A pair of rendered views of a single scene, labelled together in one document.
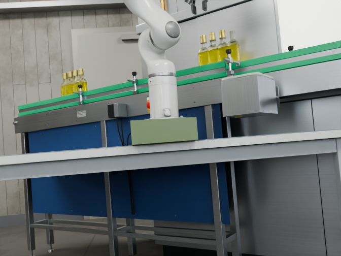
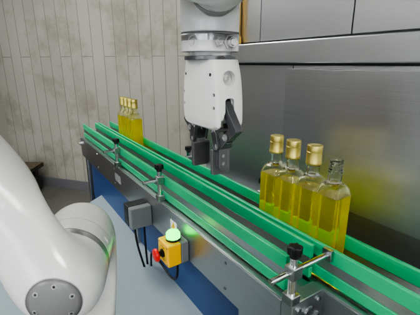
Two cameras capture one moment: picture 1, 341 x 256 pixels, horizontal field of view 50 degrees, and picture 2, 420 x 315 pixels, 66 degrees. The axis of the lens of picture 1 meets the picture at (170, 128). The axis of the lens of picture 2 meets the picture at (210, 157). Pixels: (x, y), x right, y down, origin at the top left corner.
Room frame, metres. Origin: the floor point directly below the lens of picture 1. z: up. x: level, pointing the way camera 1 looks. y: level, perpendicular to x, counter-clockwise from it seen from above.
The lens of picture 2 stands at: (1.20, -0.36, 1.50)
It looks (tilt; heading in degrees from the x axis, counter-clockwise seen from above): 16 degrees down; 22
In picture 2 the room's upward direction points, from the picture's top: straight up
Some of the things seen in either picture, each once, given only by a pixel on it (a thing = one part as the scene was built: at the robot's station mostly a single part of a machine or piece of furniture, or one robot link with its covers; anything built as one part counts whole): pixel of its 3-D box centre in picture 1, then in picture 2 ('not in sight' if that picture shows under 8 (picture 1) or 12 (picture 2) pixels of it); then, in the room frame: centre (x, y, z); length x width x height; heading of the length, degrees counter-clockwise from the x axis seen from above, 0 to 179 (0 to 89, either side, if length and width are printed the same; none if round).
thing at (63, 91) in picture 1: (66, 92); (124, 122); (2.65, 0.74, 1.19); 0.06 x 0.06 x 0.28; 56
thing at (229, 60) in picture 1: (231, 62); (301, 270); (1.77, -0.32, 1.12); 0.17 x 0.03 x 0.12; 146
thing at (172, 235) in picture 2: not in sight; (172, 234); (1.96, 0.07, 1.01); 0.04 x 0.04 x 0.03
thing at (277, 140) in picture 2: (203, 39); (276, 144); (2.00, -0.22, 1.31); 0.04 x 0.04 x 0.04
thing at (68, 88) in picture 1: (71, 91); (127, 124); (2.62, 0.69, 1.19); 0.06 x 0.06 x 0.28; 56
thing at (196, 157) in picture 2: (191, 7); (197, 143); (1.68, -0.14, 1.37); 0.03 x 0.03 x 0.07; 56
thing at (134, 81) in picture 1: (132, 83); (153, 184); (2.07, 0.20, 1.11); 0.07 x 0.04 x 0.13; 146
